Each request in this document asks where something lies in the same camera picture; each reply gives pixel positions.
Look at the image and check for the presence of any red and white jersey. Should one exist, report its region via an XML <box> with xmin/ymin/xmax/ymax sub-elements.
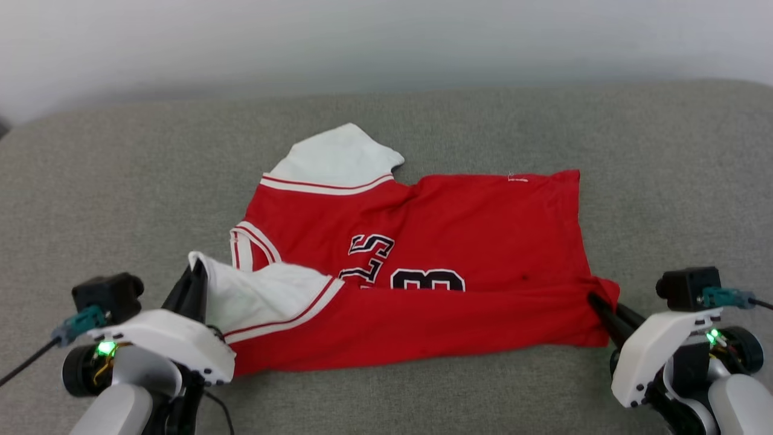
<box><xmin>188</xmin><ymin>123</ymin><xmax>621</xmax><ymax>376</ymax></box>

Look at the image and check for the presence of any black cable with teal plug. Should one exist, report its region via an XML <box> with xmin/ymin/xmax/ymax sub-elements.
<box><xmin>0</xmin><ymin>305</ymin><xmax>107</xmax><ymax>387</ymax></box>
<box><xmin>702</xmin><ymin>287</ymin><xmax>773</xmax><ymax>311</ymax></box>

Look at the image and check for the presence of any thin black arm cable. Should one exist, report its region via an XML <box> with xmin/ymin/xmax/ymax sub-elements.
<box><xmin>202</xmin><ymin>390</ymin><xmax>236</xmax><ymax>435</ymax></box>

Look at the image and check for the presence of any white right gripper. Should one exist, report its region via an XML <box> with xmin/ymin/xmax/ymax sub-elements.
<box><xmin>589</xmin><ymin>293</ymin><xmax>722</xmax><ymax>408</ymax></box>

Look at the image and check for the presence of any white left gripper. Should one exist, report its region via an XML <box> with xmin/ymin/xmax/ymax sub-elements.
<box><xmin>88</xmin><ymin>259</ymin><xmax>236</xmax><ymax>386</ymax></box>

